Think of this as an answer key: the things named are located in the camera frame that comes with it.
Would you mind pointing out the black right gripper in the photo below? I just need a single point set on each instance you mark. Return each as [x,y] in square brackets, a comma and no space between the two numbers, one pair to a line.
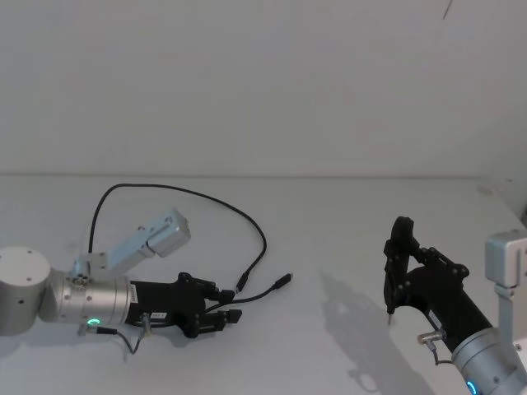
[444,302]

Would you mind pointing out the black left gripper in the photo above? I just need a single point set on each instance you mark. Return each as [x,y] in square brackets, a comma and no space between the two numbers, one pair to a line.
[169,302]

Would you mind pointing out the white table cloth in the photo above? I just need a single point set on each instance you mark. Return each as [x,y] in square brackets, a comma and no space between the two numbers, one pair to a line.
[313,230]

